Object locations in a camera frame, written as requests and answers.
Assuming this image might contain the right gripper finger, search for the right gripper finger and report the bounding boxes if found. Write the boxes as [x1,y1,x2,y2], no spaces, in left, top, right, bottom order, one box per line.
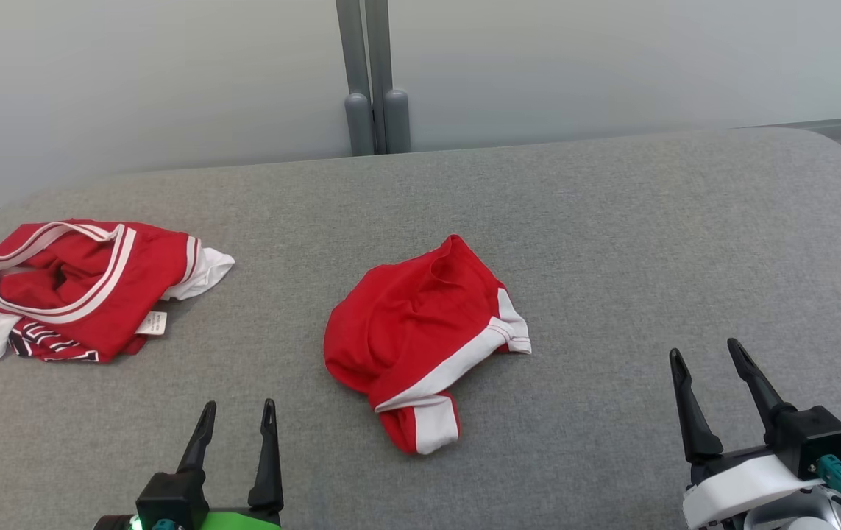
[669,348,724,464]
[727,338,798,446]

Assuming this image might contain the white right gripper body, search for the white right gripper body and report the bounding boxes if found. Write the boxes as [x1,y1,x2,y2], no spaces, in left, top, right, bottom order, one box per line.
[683,445,826,530]

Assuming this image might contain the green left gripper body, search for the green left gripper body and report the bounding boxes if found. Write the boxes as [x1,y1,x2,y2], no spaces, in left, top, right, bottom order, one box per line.
[198,506,283,530]

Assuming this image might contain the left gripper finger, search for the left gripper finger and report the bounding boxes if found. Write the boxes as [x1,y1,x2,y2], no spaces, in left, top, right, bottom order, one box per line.
[247,398,285,512]
[176,400,217,474]

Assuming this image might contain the red white basketball jersey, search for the red white basketball jersey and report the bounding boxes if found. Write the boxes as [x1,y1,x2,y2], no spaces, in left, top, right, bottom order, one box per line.
[0,219,235,364]

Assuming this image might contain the red white shorts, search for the red white shorts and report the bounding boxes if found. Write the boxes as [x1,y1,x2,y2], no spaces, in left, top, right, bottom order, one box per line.
[323,234,533,456]

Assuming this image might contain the grey fabric sofa seat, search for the grey fabric sofa seat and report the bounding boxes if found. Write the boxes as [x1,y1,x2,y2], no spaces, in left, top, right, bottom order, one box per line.
[0,127,841,530]

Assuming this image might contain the grey upright post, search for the grey upright post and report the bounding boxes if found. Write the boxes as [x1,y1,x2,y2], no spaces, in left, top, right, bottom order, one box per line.
[336,0,376,157]
[365,0,412,154]

